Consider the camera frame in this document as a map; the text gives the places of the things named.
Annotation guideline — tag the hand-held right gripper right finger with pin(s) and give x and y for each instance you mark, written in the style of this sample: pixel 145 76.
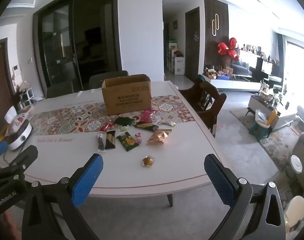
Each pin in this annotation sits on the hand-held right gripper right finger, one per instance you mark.
pixel 219 180

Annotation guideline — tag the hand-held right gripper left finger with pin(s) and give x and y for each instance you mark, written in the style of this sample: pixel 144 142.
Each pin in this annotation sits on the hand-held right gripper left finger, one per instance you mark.
pixel 88 177

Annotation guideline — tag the black and tan snack packet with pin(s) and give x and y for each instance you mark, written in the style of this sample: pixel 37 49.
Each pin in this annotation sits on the black and tan snack packet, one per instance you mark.
pixel 110 140

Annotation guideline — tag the brown cardboard box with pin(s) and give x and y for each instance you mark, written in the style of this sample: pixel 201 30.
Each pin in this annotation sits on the brown cardboard box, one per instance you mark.
pixel 128 97

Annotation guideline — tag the white electric cooking appliance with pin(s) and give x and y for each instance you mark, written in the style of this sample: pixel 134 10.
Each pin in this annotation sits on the white electric cooking appliance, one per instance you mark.
pixel 18 137

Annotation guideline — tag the floral tissue box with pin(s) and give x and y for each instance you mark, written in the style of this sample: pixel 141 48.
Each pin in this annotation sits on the floral tissue box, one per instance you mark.
pixel 17 120

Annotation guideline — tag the small black snack packet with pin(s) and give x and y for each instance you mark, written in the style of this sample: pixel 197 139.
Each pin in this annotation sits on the small black snack packet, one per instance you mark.
pixel 101 142

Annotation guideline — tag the green chips packet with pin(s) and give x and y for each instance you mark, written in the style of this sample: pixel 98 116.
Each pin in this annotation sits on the green chips packet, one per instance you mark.
pixel 127 141

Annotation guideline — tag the small red snack packet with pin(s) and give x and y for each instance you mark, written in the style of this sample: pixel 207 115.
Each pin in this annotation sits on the small red snack packet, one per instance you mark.
pixel 107 126

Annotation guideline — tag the patterned table runner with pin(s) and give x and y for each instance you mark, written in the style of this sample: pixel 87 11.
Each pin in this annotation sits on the patterned table runner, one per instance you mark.
pixel 74 120

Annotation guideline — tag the small pale green candy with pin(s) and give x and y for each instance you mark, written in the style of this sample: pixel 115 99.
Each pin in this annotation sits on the small pale green candy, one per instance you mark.
pixel 123 129

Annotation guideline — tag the white shoe rack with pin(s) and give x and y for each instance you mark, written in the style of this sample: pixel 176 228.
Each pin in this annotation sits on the white shoe rack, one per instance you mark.
pixel 27 97

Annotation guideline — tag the round orange wrapped pastry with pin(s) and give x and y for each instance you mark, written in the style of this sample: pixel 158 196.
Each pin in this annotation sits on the round orange wrapped pastry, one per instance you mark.
pixel 148 161

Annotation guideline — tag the small pink candy packet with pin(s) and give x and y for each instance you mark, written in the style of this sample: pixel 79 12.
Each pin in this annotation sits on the small pink candy packet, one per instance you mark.
pixel 138 138

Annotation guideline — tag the green stool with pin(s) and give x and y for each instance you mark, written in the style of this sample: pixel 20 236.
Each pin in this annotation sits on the green stool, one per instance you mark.
pixel 259 130

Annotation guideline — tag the dark green snack packet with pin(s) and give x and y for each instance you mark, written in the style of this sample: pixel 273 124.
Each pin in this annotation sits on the dark green snack packet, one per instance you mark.
pixel 124 121

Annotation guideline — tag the patterned floor rug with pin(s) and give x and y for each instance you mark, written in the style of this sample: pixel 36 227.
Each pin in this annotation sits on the patterned floor rug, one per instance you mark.
pixel 274 142

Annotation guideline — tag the orange foil snack packet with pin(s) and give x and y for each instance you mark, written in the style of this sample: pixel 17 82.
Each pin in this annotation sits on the orange foil snack packet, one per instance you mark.
pixel 159 136

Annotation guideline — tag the dark wooden chair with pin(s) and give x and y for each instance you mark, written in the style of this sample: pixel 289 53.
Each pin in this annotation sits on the dark wooden chair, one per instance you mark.
pixel 209 105

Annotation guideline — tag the small white yellow packet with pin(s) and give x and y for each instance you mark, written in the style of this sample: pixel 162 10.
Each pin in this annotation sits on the small white yellow packet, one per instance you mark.
pixel 168 123

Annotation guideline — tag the grey dining chair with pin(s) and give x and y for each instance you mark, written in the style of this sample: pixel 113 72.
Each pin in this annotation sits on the grey dining chair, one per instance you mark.
pixel 59 89
pixel 107 78

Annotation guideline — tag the black and gold snack packet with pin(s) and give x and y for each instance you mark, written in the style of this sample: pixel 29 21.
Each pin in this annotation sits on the black and gold snack packet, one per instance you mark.
pixel 146 126

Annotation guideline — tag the white round lidded container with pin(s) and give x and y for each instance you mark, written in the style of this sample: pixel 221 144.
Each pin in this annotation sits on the white round lidded container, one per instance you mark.
pixel 296 163

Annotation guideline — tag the white rounded object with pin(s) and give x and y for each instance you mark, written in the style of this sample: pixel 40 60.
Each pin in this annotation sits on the white rounded object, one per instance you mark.
pixel 295 212

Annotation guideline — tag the pink snack packet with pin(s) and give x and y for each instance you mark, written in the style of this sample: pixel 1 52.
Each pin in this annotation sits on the pink snack packet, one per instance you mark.
pixel 148 116

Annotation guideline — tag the grey coffee table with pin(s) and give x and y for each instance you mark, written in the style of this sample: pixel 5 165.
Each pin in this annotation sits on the grey coffee table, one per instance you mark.
pixel 264 105

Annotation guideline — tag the brown entrance door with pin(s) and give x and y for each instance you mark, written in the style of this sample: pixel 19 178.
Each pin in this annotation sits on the brown entrance door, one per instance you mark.
pixel 1 55

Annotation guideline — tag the white low cabinet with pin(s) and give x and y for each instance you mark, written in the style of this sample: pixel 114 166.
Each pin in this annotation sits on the white low cabinet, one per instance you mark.
pixel 236 83

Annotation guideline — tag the black sliding glass door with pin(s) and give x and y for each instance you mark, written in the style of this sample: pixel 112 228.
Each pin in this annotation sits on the black sliding glass door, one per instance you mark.
pixel 62 47

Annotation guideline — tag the flat screen television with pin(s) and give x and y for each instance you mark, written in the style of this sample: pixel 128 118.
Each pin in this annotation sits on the flat screen television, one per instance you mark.
pixel 253 66

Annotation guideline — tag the white hallway shelf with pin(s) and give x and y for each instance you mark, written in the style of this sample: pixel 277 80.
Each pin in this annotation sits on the white hallway shelf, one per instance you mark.
pixel 177 63

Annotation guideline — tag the red foil balloons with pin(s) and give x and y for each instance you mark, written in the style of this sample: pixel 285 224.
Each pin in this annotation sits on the red foil balloons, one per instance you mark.
pixel 228 48

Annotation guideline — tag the dark interior door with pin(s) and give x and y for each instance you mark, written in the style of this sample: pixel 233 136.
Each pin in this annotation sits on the dark interior door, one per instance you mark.
pixel 192 45

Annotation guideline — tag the ceiling air vent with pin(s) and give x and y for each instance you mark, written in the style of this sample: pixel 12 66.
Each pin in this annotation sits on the ceiling air vent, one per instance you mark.
pixel 22 0

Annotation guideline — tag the white wall intercom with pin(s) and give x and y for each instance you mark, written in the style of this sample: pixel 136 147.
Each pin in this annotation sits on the white wall intercom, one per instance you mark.
pixel 16 68

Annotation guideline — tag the white loop wall lamp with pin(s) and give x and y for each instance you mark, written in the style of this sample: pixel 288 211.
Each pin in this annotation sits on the white loop wall lamp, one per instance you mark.
pixel 215 25

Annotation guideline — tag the small framed wall picture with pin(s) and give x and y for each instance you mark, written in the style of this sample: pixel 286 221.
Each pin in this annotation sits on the small framed wall picture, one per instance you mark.
pixel 175 24

